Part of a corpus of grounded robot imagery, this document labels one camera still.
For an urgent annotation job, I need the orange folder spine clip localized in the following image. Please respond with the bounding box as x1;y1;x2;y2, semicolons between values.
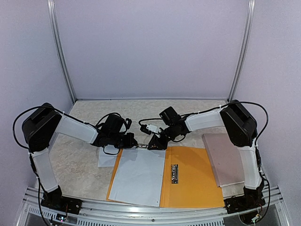
171;164;179;184

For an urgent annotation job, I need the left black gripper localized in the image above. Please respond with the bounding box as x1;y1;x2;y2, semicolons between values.
109;133;137;150

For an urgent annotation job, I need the aluminium frame post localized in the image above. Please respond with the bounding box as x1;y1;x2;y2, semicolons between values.
47;0;77;104
227;0;256;102

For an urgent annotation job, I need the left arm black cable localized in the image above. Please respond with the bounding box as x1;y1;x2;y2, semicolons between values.
13;105;48;226

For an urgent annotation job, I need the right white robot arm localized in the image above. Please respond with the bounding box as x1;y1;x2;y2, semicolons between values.
141;100;262;190

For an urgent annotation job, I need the left aluminium frame post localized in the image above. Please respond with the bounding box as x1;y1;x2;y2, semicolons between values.
47;0;77;104

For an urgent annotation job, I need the right aluminium frame post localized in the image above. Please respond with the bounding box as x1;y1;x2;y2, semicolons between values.
227;0;256;102

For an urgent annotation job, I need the front aluminium rail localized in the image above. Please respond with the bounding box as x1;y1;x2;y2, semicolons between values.
15;186;292;226

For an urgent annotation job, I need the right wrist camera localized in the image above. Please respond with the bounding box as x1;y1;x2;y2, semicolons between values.
140;124;159;135

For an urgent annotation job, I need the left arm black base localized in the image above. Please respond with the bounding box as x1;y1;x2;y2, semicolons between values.
41;186;82;215

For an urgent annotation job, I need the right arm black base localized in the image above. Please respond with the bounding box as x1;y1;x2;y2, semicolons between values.
224;186;265;214

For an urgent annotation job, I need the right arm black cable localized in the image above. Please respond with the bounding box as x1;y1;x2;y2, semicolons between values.
195;101;270;212

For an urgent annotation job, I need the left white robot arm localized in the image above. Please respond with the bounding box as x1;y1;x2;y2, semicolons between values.
22;103;138;210

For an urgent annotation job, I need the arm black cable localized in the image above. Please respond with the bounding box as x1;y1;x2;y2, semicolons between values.
195;101;270;212
13;105;48;226

